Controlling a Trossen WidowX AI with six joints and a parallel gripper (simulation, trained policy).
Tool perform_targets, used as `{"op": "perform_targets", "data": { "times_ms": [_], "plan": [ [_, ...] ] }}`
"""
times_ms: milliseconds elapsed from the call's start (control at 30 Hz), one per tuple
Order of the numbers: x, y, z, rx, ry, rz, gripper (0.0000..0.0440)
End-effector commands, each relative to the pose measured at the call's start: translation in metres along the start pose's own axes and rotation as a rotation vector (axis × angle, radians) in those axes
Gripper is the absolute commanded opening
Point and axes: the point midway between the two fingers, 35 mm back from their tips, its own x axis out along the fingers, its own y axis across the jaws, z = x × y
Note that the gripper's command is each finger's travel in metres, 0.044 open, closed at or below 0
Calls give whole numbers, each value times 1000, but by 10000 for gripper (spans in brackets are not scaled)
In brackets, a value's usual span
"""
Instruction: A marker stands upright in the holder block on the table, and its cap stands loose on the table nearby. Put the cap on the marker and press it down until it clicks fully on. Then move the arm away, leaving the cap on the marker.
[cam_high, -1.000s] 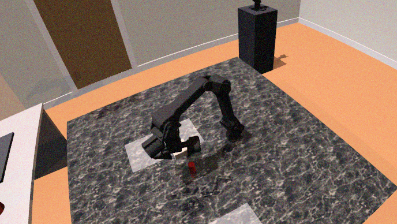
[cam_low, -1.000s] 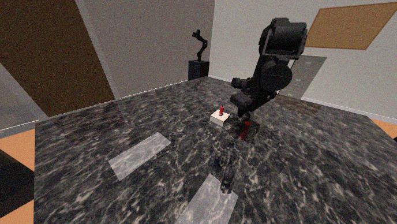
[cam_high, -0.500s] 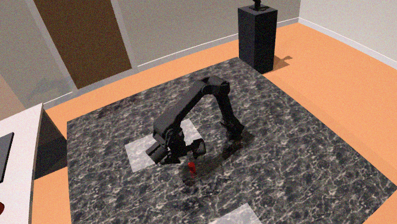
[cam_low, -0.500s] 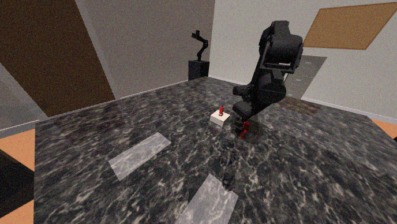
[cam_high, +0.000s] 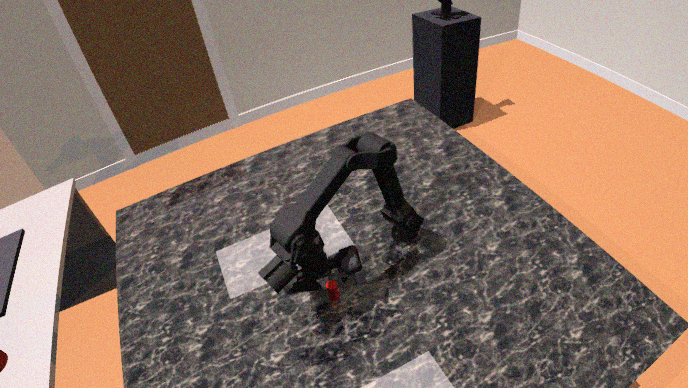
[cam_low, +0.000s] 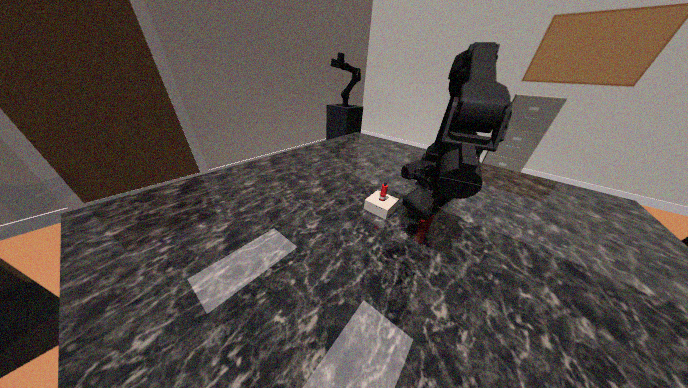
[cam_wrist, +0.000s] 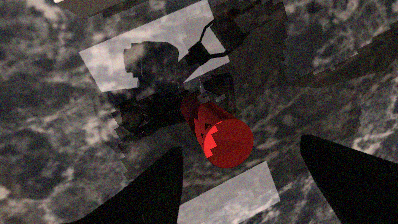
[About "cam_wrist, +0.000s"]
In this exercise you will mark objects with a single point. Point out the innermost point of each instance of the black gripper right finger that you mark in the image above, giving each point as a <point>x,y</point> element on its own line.
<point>359,187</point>

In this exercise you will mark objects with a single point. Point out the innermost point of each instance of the dark red cylinder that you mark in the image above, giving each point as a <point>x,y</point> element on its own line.
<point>225,140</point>

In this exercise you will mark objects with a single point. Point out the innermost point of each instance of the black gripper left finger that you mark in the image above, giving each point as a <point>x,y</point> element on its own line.
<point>152,198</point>

